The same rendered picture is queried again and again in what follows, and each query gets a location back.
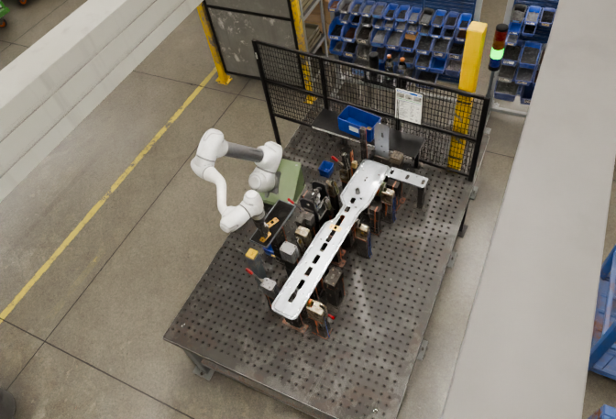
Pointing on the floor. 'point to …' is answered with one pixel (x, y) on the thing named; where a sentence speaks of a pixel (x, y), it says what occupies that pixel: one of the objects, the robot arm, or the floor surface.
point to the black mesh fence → (371, 103)
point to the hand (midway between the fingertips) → (264, 233)
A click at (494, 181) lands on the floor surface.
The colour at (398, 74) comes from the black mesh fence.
